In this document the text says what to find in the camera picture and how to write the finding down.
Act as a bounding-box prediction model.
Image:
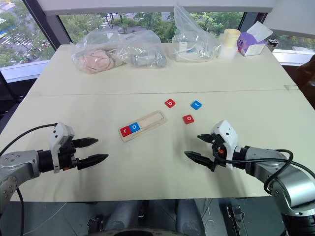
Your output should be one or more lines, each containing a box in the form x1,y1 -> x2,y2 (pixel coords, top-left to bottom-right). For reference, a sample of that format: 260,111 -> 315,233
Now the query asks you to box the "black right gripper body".
209,134 -> 228,168

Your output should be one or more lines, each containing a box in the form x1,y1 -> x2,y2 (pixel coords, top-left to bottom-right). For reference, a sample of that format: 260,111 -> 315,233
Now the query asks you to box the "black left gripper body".
58,139 -> 81,172

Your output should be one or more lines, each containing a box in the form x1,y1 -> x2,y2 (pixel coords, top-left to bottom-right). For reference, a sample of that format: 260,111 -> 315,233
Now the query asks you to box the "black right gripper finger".
197,133 -> 215,144
184,151 -> 218,173

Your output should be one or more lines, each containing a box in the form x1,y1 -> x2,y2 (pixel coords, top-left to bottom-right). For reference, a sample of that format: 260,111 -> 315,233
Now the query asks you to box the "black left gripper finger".
72,137 -> 99,148
76,153 -> 109,171

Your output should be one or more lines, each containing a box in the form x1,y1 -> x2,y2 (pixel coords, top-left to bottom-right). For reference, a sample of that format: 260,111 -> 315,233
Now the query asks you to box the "wooden letter tray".
118,110 -> 168,143

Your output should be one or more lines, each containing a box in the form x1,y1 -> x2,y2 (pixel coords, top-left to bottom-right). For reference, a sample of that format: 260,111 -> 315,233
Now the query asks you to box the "small black clamp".
87,215 -> 104,233

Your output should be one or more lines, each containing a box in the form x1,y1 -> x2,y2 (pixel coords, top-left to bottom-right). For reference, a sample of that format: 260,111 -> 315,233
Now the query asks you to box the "clear bag with pink cloth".
71,30 -> 128,74

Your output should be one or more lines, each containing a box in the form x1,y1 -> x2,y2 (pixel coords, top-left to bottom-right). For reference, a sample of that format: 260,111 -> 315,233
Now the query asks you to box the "clear bag with grey parts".
118,30 -> 169,69

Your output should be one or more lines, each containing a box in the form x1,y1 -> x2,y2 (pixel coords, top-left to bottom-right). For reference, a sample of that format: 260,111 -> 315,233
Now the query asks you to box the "purple tissue box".
236,21 -> 274,57

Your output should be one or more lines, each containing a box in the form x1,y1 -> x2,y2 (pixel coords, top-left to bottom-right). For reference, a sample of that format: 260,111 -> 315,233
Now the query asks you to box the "dark brown chair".
296,54 -> 315,109

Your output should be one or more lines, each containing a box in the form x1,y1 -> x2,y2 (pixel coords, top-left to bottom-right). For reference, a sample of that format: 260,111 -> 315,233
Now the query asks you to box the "dark lidded cup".
267,38 -> 279,52

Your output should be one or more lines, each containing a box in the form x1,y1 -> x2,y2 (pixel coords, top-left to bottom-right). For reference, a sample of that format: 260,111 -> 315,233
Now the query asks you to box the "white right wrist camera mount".
211,119 -> 240,170

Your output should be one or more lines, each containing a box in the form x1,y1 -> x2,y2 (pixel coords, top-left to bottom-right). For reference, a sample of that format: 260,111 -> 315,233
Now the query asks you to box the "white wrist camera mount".
48,122 -> 75,174
211,119 -> 240,170

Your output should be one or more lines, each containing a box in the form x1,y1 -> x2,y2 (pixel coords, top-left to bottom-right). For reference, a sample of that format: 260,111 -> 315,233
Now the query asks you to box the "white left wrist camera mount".
48,122 -> 75,174

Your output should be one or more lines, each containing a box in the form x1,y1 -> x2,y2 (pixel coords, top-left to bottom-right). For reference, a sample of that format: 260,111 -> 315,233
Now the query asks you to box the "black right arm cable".
216,149 -> 315,195

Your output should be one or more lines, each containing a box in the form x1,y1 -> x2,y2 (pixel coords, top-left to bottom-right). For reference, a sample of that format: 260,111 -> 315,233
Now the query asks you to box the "black metal bracket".
226,205 -> 248,236

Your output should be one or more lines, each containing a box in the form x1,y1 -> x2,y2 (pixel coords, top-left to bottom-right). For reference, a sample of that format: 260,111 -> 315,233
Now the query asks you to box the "clear bag with white cable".
172,4 -> 221,62

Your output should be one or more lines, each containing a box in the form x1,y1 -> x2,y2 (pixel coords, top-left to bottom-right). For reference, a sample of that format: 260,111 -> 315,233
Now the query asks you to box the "dark window frame post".
22,0 -> 73,47
237,12 -> 268,37

